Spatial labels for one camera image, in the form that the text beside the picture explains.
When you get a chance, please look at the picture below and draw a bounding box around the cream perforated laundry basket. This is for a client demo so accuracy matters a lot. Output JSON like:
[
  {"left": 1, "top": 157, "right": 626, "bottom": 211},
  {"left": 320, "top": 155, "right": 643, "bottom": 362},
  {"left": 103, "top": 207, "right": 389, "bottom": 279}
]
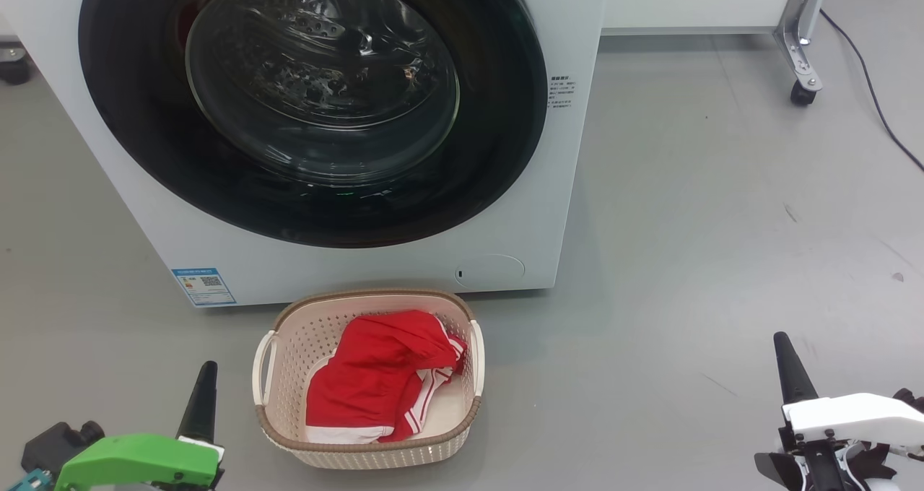
[{"left": 251, "top": 288, "right": 486, "bottom": 471}]

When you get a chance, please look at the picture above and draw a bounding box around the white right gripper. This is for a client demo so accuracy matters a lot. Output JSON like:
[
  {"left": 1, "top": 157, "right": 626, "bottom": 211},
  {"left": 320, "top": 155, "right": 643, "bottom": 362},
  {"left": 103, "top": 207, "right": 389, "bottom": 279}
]
[{"left": 754, "top": 331, "right": 924, "bottom": 491}]

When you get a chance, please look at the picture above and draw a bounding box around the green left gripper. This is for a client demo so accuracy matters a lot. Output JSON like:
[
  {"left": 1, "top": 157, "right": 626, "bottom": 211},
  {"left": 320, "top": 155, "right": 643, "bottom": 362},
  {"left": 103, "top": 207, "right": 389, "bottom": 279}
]
[{"left": 55, "top": 360, "right": 226, "bottom": 491}]

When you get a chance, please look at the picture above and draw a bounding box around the metal frame leg with caster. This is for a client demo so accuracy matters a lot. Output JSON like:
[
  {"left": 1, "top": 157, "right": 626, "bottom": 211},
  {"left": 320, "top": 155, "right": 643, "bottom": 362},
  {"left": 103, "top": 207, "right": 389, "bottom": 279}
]
[{"left": 773, "top": 0, "right": 832, "bottom": 108}]

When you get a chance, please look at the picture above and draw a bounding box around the black caster wheel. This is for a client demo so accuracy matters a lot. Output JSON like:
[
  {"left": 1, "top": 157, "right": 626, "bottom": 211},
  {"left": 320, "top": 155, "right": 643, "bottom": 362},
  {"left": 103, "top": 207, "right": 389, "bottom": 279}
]
[{"left": 0, "top": 43, "right": 32, "bottom": 87}]

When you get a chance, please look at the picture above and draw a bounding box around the black floor cable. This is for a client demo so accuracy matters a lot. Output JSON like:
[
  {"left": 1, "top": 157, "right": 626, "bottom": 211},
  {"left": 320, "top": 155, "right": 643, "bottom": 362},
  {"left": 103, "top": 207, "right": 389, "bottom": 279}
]
[{"left": 819, "top": 8, "right": 924, "bottom": 173}]

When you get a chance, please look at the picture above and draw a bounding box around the stainless steel washing machine drum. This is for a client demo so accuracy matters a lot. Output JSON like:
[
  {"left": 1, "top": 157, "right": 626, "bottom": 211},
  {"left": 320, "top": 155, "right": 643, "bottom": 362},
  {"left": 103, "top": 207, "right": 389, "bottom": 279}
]
[{"left": 189, "top": 0, "right": 457, "bottom": 181}]

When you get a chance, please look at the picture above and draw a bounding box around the red garment with white trim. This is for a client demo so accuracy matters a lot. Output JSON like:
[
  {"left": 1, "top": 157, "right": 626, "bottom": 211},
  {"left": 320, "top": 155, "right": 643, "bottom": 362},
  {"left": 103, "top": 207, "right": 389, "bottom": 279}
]
[{"left": 304, "top": 310, "right": 468, "bottom": 446}]

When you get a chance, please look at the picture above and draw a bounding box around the white cabinet panel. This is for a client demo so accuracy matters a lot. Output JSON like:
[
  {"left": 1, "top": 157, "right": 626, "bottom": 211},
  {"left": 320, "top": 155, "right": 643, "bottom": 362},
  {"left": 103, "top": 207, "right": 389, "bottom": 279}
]
[{"left": 602, "top": 0, "right": 803, "bottom": 36}]

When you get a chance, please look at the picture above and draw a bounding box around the blue energy label sticker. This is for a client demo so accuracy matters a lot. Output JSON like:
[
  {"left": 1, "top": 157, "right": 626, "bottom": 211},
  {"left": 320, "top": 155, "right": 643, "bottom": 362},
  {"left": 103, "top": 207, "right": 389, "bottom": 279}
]
[{"left": 171, "top": 266, "right": 237, "bottom": 308}]

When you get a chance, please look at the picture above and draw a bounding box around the round black glass washer door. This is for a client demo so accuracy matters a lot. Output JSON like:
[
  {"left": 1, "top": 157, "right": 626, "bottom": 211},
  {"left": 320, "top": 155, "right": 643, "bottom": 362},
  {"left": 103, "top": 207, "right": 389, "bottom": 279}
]
[{"left": 78, "top": 0, "right": 549, "bottom": 249}]

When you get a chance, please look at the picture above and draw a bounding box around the white front-load washing machine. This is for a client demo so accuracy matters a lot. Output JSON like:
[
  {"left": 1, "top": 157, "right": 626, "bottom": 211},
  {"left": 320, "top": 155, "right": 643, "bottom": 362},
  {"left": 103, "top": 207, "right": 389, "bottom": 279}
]
[{"left": 0, "top": 0, "right": 608, "bottom": 308}]

